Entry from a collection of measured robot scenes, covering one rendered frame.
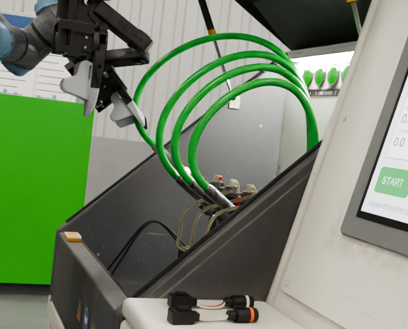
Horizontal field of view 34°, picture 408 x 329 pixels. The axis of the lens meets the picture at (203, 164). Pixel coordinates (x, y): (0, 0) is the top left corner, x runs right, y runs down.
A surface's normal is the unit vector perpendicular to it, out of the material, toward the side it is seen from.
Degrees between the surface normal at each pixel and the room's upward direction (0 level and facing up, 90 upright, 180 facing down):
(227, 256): 90
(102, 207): 90
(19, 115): 90
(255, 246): 90
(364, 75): 76
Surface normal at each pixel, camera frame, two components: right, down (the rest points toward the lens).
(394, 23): -0.88, -0.33
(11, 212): 0.31, 0.08
